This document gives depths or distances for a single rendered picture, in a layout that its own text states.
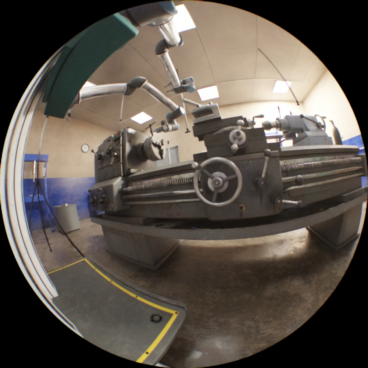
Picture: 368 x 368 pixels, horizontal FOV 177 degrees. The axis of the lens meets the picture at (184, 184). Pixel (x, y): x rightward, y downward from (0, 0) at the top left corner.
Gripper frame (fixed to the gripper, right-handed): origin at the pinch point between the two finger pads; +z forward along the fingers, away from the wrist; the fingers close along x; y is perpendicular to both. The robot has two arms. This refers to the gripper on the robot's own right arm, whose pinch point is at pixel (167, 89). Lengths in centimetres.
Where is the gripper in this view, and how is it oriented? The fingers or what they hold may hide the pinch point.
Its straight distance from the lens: 160.3
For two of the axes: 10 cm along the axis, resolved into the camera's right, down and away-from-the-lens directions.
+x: 3.6, 6.2, 7.0
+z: -9.2, 1.2, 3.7
